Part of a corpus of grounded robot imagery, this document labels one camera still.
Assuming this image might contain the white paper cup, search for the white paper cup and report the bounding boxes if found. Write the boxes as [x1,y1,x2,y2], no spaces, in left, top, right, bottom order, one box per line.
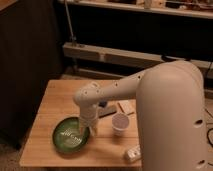
[112,113,129,136]

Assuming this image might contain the beige sponge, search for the beige sponge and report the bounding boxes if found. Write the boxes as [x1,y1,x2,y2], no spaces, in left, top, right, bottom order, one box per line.
[118,100,134,115]

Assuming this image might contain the metal pole stand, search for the metal pole stand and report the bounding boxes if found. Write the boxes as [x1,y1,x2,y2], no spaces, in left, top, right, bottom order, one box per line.
[64,0,77,46]

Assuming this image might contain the white remote control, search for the white remote control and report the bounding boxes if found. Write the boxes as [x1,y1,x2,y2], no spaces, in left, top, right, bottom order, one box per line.
[124,145,141,163]

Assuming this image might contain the blue sponge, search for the blue sponge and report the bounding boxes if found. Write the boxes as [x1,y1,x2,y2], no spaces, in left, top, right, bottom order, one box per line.
[99,102,107,107]

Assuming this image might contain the green ceramic bowl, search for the green ceramic bowl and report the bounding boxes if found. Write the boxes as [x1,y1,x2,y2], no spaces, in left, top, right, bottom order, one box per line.
[52,117,90,154]

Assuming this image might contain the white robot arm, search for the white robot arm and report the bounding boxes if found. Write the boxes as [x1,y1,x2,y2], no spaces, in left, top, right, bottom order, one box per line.
[73,60,207,171]

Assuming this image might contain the black floor cables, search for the black floor cables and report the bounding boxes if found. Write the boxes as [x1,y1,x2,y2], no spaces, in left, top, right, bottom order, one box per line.
[203,61,213,149]

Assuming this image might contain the wooden shelf unit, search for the wooden shelf unit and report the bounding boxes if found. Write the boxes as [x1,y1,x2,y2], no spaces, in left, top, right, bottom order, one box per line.
[56,0,213,82]

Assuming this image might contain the black object on shelf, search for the black object on shelf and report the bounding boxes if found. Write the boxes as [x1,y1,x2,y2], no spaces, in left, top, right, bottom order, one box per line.
[161,55,191,62]

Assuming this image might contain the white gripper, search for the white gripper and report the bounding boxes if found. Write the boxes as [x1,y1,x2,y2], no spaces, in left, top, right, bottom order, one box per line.
[79,105,99,136]

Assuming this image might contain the brown rectangular block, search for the brown rectangular block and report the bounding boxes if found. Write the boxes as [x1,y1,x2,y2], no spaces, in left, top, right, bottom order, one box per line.
[98,105,117,118]

